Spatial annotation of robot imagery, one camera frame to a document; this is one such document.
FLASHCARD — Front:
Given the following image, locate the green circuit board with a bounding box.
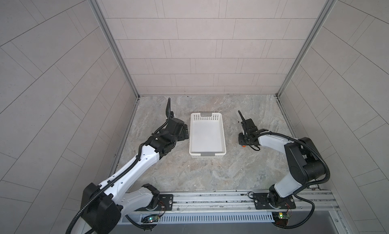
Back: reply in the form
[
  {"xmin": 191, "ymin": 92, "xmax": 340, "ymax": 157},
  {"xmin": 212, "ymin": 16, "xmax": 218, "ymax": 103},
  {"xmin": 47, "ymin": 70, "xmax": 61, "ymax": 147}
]
[
  {"xmin": 141, "ymin": 214, "xmax": 161, "ymax": 224},
  {"xmin": 272, "ymin": 212, "xmax": 291, "ymax": 227}
]

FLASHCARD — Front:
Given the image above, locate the grey metal corner post left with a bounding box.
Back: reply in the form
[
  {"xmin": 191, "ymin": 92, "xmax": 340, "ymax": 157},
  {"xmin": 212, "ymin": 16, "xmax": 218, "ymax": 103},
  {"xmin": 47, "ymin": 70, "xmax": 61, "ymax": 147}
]
[{"xmin": 87, "ymin": 0, "xmax": 140, "ymax": 100}]

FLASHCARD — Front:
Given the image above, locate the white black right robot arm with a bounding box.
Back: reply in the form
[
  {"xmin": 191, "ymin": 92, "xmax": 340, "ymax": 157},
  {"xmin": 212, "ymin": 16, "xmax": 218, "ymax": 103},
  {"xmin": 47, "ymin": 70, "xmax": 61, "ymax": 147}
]
[{"xmin": 238, "ymin": 111, "xmax": 330, "ymax": 209}]

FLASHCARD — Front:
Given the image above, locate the grey metal corner post right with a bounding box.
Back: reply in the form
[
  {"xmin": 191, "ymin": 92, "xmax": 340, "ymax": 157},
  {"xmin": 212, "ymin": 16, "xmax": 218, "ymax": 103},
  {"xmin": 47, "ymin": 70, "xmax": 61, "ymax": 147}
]
[{"xmin": 276, "ymin": 0, "xmax": 337, "ymax": 98}]

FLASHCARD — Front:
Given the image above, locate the grey metal corner post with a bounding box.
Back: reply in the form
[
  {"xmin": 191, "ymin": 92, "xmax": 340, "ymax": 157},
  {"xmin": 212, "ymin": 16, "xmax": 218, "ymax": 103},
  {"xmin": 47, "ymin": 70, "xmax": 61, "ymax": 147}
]
[
  {"xmin": 276, "ymin": 0, "xmax": 337, "ymax": 98},
  {"xmin": 87, "ymin": 0, "xmax": 140, "ymax": 100}
]

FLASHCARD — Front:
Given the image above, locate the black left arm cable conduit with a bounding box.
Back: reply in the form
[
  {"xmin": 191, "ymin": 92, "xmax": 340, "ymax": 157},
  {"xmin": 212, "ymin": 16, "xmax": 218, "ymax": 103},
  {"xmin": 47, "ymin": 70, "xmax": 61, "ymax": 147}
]
[{"xmin": 65, "ymin": 118, "xmax": 171, "ymax": 234}]

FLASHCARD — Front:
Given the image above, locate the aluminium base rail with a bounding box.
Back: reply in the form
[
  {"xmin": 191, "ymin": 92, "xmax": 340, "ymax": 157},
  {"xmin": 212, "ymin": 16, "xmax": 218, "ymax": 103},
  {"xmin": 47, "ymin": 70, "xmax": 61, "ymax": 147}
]
[{"xmin": 125, "ymin": 190, "xmax": 344, "ymax": 226}]

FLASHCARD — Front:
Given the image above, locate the white perforated plastic bin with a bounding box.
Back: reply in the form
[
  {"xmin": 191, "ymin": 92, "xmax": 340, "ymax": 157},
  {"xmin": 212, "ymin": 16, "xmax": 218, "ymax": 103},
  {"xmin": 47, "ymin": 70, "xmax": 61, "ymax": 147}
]
[{"xmin": 189, "ymin": 112, "xmax": 227, "ymax": 158}]

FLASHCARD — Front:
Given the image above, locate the left green circuit board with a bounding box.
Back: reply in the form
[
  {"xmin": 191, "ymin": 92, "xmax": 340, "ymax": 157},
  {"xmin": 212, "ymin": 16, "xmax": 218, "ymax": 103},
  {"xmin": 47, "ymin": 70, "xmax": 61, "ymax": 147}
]
[{"xmin": 141, "ymin": 214, "xmax": 161, "ymax": 224}]

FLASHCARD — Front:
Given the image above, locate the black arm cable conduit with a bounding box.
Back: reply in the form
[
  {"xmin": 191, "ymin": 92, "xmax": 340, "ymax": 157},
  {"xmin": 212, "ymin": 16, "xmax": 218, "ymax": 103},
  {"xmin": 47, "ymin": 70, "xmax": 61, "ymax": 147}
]
[
  {"xmin": 258, "ymin": 131, "xmax": 331, "ymax": 229},
  {"xmin": 65, "ymin": 118, "xmax": 171, "ymax": 234}
]

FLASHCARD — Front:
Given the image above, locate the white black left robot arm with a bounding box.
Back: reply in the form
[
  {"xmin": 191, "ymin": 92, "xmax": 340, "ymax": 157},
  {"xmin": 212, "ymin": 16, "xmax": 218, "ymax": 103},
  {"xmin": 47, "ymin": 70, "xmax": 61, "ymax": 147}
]
[{"xmin": 66, "ymin": 102, "xmax": 189, "ymax": 234}]

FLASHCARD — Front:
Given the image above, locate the right green circuit board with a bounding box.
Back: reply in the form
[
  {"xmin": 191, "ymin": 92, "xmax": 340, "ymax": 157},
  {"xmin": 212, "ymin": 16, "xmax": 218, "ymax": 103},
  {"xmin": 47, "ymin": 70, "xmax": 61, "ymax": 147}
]
[{"xmin": 272, "ymin": 212, "xmax": 291, "ymax": 227}]

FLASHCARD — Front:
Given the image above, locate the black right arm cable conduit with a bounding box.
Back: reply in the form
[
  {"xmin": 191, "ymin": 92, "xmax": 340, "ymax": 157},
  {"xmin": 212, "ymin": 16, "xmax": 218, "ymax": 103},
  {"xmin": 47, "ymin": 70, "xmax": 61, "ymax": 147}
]
[{"xmin": 258, "ymin": 131, "xmax": 331, "ymax": 229}]

